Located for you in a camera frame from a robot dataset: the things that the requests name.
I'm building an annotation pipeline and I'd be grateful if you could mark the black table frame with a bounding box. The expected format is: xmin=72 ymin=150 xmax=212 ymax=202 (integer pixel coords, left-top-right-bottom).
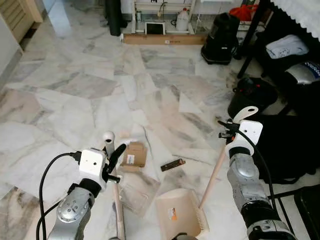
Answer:
xmin=237 ymin=0 xmax=320 ymax=81

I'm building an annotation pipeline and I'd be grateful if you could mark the white framed tablet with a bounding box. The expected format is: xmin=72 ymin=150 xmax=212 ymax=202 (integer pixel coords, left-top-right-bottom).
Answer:
xmin=144 ymin=21 xmax=167 ymax=36

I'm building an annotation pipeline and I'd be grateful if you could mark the black canister vacuum cleaner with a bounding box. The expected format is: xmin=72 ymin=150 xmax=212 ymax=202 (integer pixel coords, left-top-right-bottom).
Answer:
xmin=201 ymin=12 xmax=241 ymax=65

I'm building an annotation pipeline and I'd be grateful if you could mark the clear plastic packaging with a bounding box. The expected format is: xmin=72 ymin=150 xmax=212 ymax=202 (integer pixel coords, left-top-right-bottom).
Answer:
xmin=117 ymin=170 xmax=161 ymax=217

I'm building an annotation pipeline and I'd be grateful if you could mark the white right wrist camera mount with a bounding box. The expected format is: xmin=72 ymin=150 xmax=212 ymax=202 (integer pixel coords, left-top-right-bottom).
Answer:
xmin=226 ymin=119 xmax=264 ymax=157

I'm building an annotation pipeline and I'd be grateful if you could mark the black upright cylinder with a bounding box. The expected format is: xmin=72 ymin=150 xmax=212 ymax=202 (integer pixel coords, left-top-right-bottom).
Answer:
xmin=104 ymin=0 xmax=129 ymax=37

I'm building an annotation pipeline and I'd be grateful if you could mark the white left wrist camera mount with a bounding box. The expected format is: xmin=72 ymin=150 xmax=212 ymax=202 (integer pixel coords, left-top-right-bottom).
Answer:
xmin=78 ymin=148 xmax=108 ymax=180

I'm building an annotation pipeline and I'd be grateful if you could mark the black round appliance red switch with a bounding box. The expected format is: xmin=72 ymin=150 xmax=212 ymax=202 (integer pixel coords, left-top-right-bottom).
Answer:
xmin=227 ymin=75 xmax=280 ymax=119

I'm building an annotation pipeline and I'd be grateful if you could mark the red plastic bag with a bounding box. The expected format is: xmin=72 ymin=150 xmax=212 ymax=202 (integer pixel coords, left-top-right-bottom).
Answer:
xmin=229 ymin=3 xmax=259 ymax=22

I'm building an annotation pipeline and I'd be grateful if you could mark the beige long-handled dustpan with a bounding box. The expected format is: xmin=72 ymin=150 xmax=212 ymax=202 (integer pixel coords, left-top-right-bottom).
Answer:
xmin=154 ymin=105 xmax=260 ymax=240

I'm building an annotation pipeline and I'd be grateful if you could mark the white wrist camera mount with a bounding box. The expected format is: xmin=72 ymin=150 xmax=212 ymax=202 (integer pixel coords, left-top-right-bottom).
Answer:
xmin=226 ymin=119 xmax=264 ymax=157
xmin=78 ymin=148 xmax=108 ymax=180

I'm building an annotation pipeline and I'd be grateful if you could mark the light wooden cabinet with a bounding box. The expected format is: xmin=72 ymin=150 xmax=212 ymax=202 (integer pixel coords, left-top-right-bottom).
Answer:
xmin=0 ymin=0 xmax=44 ymax=45

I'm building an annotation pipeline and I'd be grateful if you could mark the silver appliance with blue label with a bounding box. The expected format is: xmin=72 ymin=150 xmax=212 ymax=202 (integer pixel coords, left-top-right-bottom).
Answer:
xmin=289 ymin=61 xmax=320 ymax=87

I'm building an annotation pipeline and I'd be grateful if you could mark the white printed cloth bag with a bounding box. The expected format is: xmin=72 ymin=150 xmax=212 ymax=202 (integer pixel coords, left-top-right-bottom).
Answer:
xmin=265 ymin=34 xmax=310 ymax=60

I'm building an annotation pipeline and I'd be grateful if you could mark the white metal shelf rack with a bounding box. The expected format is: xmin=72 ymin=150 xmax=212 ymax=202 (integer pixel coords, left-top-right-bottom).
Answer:
xmin=130 ymin=0 xmax=202 ymax=35

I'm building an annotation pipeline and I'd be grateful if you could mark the white plastic jug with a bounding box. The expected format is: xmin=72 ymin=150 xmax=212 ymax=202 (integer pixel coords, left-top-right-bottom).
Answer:
xmin=175 ymin=7 xmax=191 ymax=32

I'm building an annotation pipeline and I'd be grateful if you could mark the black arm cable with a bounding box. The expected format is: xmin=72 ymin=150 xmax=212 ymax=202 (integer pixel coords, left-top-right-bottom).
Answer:
xmin=38 ymin=151 xmax=82 ymax=240
xmin=234 ymin=129 xmax=280 ymax=213

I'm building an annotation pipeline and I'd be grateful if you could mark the small brown cardboard box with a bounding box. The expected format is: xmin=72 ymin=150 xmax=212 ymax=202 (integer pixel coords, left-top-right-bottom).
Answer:
xmin=119 ymin=141 xmax=149 ymax=174

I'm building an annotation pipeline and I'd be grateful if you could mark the dark brown snack wrapper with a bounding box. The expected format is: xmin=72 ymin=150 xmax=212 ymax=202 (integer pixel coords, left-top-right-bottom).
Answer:
xmin=160 ymin=158 xmax=187 ymax=173

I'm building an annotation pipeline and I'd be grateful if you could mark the broom with pale wooden handle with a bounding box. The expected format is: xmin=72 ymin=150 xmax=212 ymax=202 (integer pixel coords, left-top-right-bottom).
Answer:
xmin=102 ymin=130 xmax=127 ymax=240

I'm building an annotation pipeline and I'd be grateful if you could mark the black case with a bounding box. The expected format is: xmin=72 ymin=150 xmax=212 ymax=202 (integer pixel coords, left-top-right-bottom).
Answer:
xmin=294 ymin=185 xmax=320 ymax=240

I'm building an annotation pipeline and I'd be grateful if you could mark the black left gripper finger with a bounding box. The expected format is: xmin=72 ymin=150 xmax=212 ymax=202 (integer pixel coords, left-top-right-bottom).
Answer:
xmin=108 ymin=143 xmax=127 ymax=170

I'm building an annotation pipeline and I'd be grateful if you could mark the white lace tablecloth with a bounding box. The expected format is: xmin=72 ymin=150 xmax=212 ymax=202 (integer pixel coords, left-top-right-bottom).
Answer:
xmin=270 ymin=0 xmax=320 ymax=42

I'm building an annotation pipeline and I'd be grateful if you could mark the grey robot leg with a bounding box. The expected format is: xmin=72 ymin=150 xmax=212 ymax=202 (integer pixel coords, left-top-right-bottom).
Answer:
xmin=171 ymin=232 xmax=199 ymax=240

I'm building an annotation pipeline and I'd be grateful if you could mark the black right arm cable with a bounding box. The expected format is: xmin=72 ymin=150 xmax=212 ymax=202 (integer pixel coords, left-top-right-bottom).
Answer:
xmin=234 ymin=129 xmax=280 ymax=213

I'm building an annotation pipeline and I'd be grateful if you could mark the large black bag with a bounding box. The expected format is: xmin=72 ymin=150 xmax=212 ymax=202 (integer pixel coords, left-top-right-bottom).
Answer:
xmin=247 ymin=114 xmax=320 ymax=183

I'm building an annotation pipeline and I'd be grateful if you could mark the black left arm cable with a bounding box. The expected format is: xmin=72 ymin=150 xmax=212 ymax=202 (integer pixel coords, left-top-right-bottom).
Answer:
xmin=38 ymin=151 xmax=82 ymax=240

